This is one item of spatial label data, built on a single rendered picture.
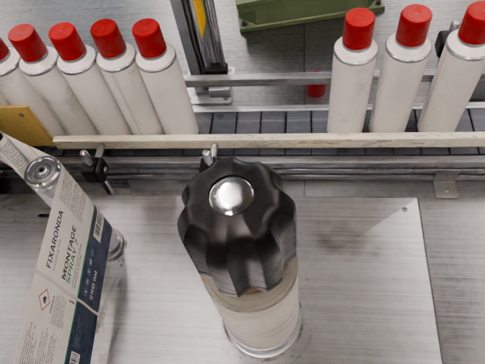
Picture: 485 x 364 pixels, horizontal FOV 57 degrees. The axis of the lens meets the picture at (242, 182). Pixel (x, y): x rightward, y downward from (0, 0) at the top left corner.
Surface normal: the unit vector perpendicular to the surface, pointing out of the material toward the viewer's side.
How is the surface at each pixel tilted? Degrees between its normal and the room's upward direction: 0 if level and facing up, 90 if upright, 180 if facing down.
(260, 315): 91
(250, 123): 0
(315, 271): 0
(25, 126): 90
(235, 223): 12
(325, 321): 0
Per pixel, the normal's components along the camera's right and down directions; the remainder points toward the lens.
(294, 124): -0.11, -0.52
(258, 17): 0.10, 0.84
